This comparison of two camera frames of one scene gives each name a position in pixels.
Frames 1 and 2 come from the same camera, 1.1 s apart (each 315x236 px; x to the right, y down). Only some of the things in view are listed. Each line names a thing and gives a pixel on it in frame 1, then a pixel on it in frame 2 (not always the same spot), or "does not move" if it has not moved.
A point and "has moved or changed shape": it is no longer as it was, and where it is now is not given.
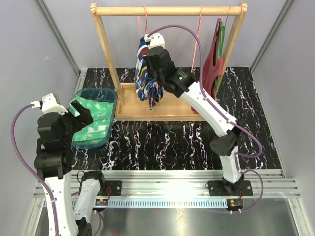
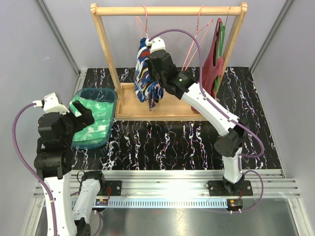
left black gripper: (85, 117) does not move
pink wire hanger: (197, 40) has moved or changed shape
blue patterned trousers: (146, 89) does not move
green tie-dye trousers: (102, 112) does not move
